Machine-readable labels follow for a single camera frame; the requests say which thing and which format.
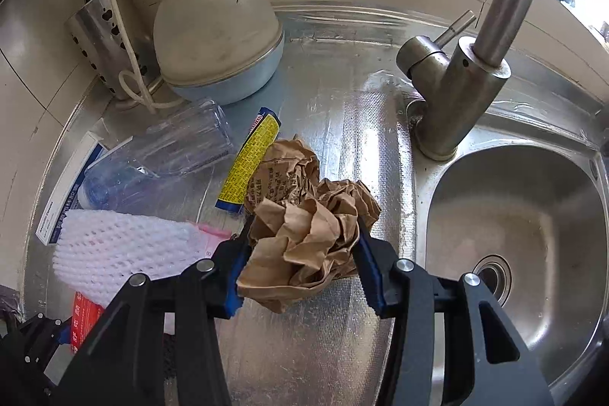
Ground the stainless steel faucet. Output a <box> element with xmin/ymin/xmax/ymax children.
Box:
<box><xmin>396</xmin><ymin>0</ymin><xmax>553</xmax><ymax>162</ymax></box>

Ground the blue egg cooker with dome lid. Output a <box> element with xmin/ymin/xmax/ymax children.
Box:
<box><xmin>153</xmin><ymin>0</ymin><xmax>285</xmax><ymax>105</ymax></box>

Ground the white and blue cardboard box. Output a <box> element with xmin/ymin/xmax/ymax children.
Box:
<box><xmin>35</xmin><ymin>131</ymin><xmax>108</xmax><ymax>245</ymax></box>

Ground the stainless steel sink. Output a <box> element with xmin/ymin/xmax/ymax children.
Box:
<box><xmin>414</xmin><ymin>102</ymin><xmax>609</xmax><ymax>406</ymax></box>

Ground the pink clear plastic wrapper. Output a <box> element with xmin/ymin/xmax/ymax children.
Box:
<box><xmin>188</xmin><ymin>223</ymin><xmax>232</xmax><ymax>259</ymax></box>

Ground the white foam net sleeve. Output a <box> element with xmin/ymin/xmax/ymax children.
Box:
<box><xmin>51</xmin><ymin>209</ymin><xmax>205</xmax><ymax>309</ymax></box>

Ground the plain brown paper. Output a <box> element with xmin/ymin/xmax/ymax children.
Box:
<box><xmin>236</xmin><ymin>180</ymin><xmax>383</xmax><ymax>314</ymax></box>

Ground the printed brown paper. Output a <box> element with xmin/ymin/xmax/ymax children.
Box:
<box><xmin>245</xmin><ymin>139</ymin><xmax>320</xmax><ymax>217</ymax></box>

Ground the perforated steel utensil holder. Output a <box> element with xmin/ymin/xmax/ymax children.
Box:
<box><xmin>64</xmin><ymin>0</ymin><xmax>160</xmax><ymax>102</ymax></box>

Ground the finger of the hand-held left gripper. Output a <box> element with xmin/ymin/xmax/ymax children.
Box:
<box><xmin>19</xmin><ymin>313</ymin><xmax>72</xmax><ymax>381</ymax></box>

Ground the clear plastic cup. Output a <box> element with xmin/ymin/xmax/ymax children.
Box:
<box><xmin>83</xmin><ymin>98</ymin><xmax>235</xmax><ymax>213</ymax></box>

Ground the yellow and blue tube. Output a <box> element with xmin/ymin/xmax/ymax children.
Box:
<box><xmin>215</xmin><ymin>106</ymin><xmax>281</xmax><ymax>213</ymax></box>

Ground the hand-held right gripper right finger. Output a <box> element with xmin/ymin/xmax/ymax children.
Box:
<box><xmin>357</xmin><ymin>216</ymin><xmax>555</xmax><ymax>406</ymax></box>

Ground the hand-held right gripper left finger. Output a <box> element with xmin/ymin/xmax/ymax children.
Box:
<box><xmin>50</xmin><ymin>216</ymin><xmax>255</xmax><ymax>406</ymax></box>

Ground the red packet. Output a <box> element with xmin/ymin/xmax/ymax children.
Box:
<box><xmin>71</xmin><ymin>291</ymin><xmax>106</xmax><ymax>354</ymax></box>

